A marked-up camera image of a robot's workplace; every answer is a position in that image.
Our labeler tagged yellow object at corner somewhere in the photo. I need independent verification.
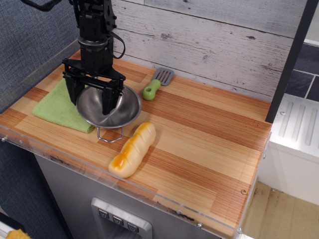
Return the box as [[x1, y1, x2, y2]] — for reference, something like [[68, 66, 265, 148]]
[[6, 230, 31, 239]]

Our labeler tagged clear acrylic table guard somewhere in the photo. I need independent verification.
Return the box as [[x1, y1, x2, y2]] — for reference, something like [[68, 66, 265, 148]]
[[0, 127, 242, 239]]

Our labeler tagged steel two-handled frying pan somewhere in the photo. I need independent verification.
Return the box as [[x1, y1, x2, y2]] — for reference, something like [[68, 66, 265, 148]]
[[76, 86, 142, 143]]

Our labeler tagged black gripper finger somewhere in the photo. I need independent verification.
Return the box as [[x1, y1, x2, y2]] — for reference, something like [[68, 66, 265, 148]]
[[102, 88, 122, 115], [65, 77, 85, 105]]

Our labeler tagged white grooved side unit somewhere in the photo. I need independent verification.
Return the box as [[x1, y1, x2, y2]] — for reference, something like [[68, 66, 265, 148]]
[[257, 94, 319, 205]]

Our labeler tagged right dark vertical post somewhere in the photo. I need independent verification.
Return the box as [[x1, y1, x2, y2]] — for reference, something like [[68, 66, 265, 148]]
[[265, 0, 319, 123]]

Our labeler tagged green folded cloth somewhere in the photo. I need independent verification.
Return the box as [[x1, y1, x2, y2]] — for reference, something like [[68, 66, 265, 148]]
[[32, 79, 95, 133]]

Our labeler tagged toy bread loaf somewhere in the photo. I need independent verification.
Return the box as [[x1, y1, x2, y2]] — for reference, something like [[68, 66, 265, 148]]
[[108, 122, 157, 178]]

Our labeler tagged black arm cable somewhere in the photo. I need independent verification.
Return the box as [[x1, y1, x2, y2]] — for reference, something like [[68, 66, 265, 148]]
[[19, 0, 126, 60]]

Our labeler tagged grey cabinet button panel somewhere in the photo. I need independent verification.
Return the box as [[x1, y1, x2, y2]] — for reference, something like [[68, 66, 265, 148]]
[[91, 197, 153, 239]]

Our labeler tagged green-handled grey toy spatula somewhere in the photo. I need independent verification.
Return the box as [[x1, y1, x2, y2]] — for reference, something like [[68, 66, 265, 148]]
[[142, 68, 174, 101]]

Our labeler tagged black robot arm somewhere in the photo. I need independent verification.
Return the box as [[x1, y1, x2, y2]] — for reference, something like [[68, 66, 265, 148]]
[[63, 0, 126, 115]]

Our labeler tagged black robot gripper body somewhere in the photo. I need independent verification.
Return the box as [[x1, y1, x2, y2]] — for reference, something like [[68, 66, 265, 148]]
[[62, 41, 125, 91]]

